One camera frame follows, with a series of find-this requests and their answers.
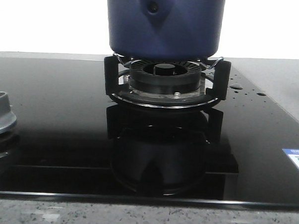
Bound black pot support grate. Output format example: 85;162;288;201
104;56;231;110

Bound dark blue cooking pot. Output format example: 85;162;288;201
107;0;225;61

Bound silver wire pot reducer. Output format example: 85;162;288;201
113;53;224;69

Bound silver stove control knob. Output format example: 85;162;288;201
0;92;17;134

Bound black glass gas hob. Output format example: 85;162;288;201
0;57;299;211

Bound black gas burner head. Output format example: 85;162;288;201
129;60;201;95

